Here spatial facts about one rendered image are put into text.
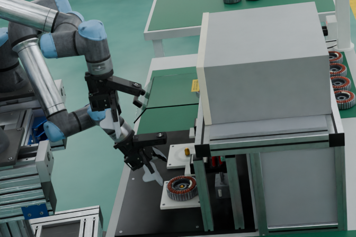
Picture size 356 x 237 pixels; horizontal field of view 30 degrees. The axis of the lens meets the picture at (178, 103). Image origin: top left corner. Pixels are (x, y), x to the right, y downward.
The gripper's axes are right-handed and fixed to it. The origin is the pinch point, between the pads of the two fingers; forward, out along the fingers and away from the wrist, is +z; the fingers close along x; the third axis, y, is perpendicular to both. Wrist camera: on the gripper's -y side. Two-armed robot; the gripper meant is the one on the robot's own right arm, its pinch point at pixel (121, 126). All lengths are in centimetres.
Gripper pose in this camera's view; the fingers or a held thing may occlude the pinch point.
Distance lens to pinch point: 208.9
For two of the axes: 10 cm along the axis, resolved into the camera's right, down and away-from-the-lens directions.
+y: -9.9, 1.6, 0.2
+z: 1.5, 8.6, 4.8
